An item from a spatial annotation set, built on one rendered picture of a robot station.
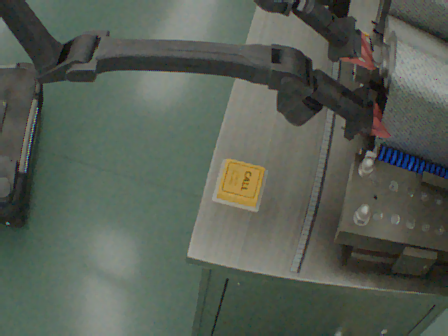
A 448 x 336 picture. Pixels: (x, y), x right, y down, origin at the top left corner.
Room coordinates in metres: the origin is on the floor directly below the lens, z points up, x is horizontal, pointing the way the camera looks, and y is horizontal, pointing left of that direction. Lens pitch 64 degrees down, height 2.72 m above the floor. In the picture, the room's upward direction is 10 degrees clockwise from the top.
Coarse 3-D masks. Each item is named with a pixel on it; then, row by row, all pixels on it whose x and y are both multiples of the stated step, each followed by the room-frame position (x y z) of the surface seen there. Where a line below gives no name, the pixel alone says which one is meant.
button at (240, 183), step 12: (228, 168) 0.86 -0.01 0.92; (240, 168) 0.87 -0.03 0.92; (252, 168) 0.87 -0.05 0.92; (264, 168) 0.87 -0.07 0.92; (228, 180) 0.84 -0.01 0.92; (240, 180) 0.84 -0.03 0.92; (252, 180) 0.85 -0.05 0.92; (228, 192) 0.82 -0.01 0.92; (240, 192) 0.82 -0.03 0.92; (252, 192) 0.83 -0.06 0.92; (252, 204) 0.81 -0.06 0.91
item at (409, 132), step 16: (384, 112) 0.92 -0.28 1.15; (400, 112) 0.92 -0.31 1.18; (400, 128) 0.92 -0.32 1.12; (416, 128) 0.91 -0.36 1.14; (432, 128) 0.91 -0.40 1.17; (384, 144) 0.92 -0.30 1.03; (400, 144) 0.92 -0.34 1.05; (416, 144) 0.91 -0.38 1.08; (432, 144) 0.91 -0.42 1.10; (432, 160) 0.91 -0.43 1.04
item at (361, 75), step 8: (376, 48) 1.04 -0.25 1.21; (376, 56) 1.02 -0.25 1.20; (352, 72) 1.01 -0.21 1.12; (360, 72) 1.01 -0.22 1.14; (368, 72) 1.01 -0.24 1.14; (376, 72) 1.00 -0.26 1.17; (360, 80) 1.00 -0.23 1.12; (368, 80) 1.00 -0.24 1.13; (376, 80) 1.00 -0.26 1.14; (376, 88) 1.00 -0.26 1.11; (368, 96) 1.01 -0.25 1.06; (376, 96) 1.00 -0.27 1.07; (344, 120) 1.02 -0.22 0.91; (344, 128) 1.00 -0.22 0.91
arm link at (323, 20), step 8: (296, 0) 1.01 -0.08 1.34; (304, 0) 1.00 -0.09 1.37; (312, 0) 1.00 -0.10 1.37; (320, 0) 1.02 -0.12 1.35; (296, 8) 0.98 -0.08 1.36; (304, 8) 0.98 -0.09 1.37; (312, 8) 0.97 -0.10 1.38; (320, 8) 0.99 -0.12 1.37; (296, 16) 0.96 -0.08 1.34; (304, 16) 0.96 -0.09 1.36; (312, 16) 0.96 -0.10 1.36; (320, 16) 0.97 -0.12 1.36; (328, 16) 0.98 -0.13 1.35; (312, 24) 0.96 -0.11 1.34; (320, 24) 0.96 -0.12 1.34; (328, 24) 0.97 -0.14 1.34
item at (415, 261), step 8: (408, 248) 0.71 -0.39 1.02; (416, 248) 0.71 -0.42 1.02; (400, 256) 0.70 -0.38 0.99; (408, 256) 0.69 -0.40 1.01; (416, 256) 0.69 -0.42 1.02; (424, 256) 0.69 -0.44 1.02; (432, 256) 0.69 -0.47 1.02; (400, 264) 0.69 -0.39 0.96; (408, 264) 0.69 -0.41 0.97; (416, 264) 0.69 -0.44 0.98; (424, 264) 0.69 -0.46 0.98; (432, 264) 0.69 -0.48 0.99; (392, 272) 0.69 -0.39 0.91; (400, 272) 0.69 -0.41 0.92; (408, 272) 0.69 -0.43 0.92; (416, 272) 0.69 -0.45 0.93; (424, 272) 0.69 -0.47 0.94
